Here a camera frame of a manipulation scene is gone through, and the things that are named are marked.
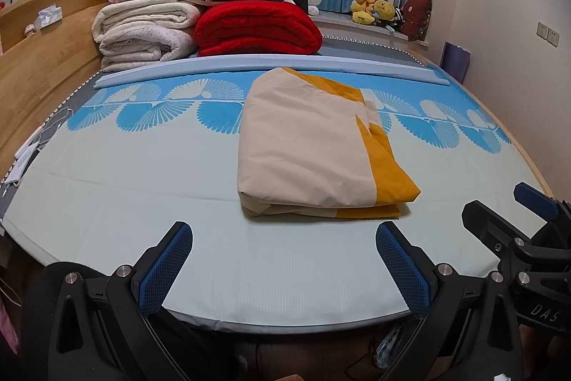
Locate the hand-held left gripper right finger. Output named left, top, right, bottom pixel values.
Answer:
left=375, top=221, right=522, bottom=381

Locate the yellow and blue plush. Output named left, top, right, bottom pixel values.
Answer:
left=372, top=0, right=398, bottom=25

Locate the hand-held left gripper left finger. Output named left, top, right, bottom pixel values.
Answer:
left=47, top=221, right=194, bottom=381

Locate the light blue foam bar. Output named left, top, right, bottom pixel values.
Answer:
left=95, top=54, right=451, bottom=90

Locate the beige and orange hooded jacket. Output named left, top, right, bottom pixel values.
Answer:
left=237, top=67, right=422, bottom=221

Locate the tissue pack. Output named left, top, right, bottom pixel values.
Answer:
left=35, top=4, right=63, bottom=29

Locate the white window sill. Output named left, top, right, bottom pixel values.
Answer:
left=310, top=12, right=429, bottom=47

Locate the purple box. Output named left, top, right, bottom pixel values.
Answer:
left=439, top=41, right=471, bottom=84

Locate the yellow duck plush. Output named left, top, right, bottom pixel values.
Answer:
left=350, top=0, right=378, bottom=27

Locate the cream folded quilt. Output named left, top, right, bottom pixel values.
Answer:
left=92, top=0, right=201, bottom=45

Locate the white speckled folded quilt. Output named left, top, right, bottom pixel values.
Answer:
left=99, top=26, right=197, bottom=73

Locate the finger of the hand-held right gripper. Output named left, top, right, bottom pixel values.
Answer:
left=461, top=200, right=550, bottom=262
left=514, top=182, right=571, bottom=226

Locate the red folded blanket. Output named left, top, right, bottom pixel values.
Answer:
left=194, top=1, right=323, bottom=58

